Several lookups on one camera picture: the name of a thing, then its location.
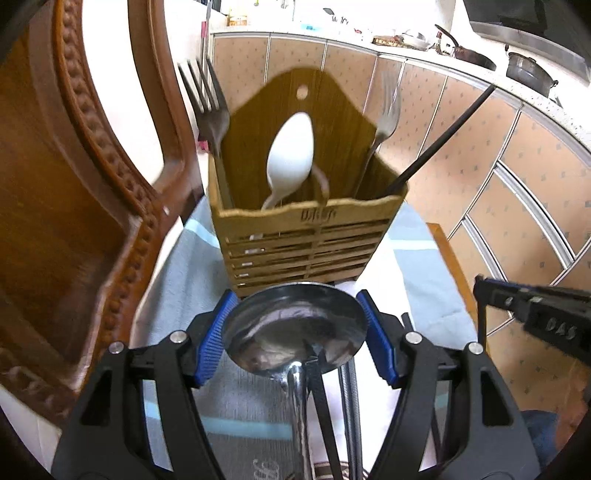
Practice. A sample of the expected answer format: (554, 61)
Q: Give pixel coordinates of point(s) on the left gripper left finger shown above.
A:
(106, 436)

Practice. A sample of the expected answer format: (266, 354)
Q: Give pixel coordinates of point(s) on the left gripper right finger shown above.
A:
(485, 434)

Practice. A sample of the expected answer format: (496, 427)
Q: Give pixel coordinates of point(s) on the steel ladle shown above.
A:
(266, 335)

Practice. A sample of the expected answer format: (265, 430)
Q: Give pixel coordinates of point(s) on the kitchen cabinet run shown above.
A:
(511, 189)

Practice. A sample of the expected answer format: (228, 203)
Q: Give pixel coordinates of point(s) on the plaid grey pink cloth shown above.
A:
(245, 409)

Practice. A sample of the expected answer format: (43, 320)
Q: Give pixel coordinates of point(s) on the carved wooden chair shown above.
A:
(81, 228)

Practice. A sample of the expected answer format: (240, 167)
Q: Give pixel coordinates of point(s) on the wooden utensil holder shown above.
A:
(311, 236)

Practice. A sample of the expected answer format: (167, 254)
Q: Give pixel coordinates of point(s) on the grey cooking pot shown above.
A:
(526, 71)

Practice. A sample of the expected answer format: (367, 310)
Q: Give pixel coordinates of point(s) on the black frying pan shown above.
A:
(468, 55)

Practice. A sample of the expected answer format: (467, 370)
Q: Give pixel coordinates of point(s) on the silver steel fork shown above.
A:
(388, 121)

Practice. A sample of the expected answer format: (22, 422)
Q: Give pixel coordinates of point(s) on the black range hood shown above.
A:
(550, 29)

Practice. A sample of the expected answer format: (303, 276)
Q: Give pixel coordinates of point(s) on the white ceramic spoon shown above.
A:
(290, 158)

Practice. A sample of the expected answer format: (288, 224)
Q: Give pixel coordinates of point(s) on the dark steel fork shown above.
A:
(211, 112)

